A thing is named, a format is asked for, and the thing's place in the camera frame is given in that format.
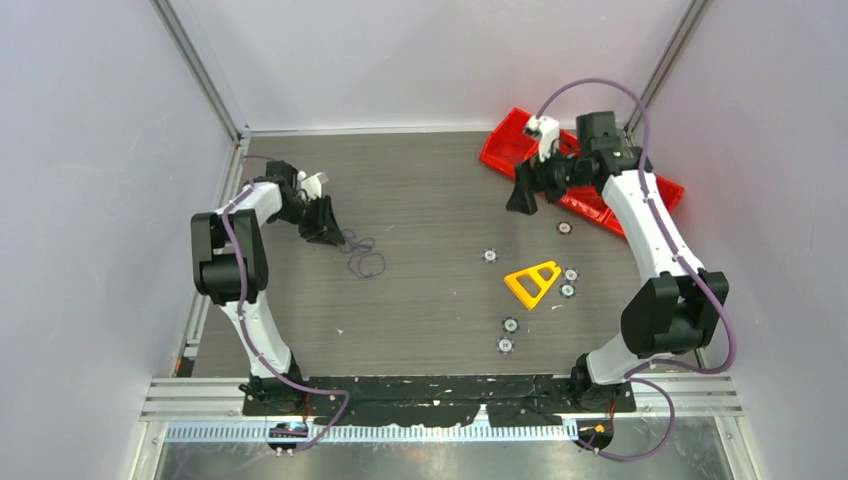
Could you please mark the white slotted cable duct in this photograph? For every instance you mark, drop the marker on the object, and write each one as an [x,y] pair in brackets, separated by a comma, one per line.
[299,432]

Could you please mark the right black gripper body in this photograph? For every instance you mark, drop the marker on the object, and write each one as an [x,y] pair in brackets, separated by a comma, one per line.
[559,174]

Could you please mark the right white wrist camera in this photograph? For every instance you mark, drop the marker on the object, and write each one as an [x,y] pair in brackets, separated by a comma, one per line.
[545,131]

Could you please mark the aluminium frame rail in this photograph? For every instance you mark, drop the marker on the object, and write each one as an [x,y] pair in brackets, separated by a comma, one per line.
[196,399]

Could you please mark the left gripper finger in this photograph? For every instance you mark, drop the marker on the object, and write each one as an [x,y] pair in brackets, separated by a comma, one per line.
[328,218]
[325,234]

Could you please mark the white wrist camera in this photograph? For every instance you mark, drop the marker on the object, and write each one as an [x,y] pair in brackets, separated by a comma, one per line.
[545,131]
[311,187]

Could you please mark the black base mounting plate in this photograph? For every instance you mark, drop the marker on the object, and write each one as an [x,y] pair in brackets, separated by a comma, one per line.
[435,401]

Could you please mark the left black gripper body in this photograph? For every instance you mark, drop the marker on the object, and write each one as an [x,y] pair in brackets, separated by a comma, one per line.
[308,215]

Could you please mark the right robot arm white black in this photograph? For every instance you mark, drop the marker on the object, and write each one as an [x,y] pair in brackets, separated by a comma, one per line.
[677,308]

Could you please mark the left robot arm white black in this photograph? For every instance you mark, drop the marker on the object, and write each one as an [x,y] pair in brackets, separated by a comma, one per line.
[230,265]

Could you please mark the poker chip centre table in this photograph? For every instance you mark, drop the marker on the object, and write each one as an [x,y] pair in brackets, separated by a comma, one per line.
[490,256]

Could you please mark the poker chip lower upper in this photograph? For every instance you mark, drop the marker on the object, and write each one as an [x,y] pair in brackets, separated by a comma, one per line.
[510,325]

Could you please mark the yellow triangular plastic block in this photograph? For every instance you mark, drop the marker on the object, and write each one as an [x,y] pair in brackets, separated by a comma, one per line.
[531,284]

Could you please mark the poker chip pair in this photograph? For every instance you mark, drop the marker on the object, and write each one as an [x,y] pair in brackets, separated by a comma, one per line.
[570,275]
[567,290]

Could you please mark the poker chip lower right pair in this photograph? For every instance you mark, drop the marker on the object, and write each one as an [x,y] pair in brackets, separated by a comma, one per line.
[567,290]

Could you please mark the poker chip lowest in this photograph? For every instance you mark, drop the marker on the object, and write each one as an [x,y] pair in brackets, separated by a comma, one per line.
[505,345]

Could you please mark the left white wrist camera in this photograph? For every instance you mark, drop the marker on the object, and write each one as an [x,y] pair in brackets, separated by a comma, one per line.
[311,187]

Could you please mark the poker chip upper right pair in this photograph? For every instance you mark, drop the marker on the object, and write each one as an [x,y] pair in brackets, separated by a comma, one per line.
[570,275]

